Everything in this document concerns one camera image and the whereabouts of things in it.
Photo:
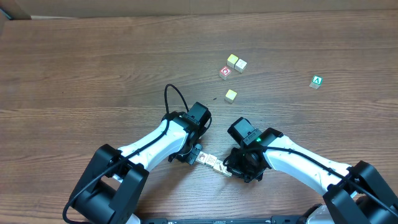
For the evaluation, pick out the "white block far right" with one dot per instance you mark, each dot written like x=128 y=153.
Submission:
x=240 y=65

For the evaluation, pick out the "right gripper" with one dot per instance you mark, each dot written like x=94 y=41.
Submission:
x=236 y=168

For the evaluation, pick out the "yellow top block far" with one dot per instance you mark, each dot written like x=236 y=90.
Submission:
x=231 y=61

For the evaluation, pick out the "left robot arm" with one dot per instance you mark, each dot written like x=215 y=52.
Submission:
x=110 y=187

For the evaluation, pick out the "hammer picture block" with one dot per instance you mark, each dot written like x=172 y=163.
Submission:
x=219 y=167

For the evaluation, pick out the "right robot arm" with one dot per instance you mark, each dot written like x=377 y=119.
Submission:
x=351 y=194

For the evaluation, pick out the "white W letter block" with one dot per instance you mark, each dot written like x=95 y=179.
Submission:
x=211 y=160

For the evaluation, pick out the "white block green side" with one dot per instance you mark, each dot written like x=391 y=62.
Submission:
x=227 y=173

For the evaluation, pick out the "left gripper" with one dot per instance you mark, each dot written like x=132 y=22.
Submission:
x=189 y=155

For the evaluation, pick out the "green letter block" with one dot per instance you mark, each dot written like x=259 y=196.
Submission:
x=316 y=82

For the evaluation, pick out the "red bordered block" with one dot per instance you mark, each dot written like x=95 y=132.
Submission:
x=225 y=72

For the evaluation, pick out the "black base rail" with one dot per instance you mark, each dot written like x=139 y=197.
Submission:
x=276 y=219

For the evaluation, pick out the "yellow letter C block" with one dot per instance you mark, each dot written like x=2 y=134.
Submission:
x=230 y=96

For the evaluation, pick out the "acorn picture block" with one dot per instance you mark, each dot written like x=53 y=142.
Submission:
x=202 y=157

